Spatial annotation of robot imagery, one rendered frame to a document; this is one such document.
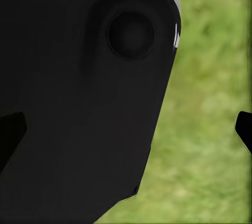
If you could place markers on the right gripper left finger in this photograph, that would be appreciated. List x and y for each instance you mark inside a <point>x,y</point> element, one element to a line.
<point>13,127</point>

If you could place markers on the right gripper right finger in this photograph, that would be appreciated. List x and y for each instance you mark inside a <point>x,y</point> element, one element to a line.
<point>244,128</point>

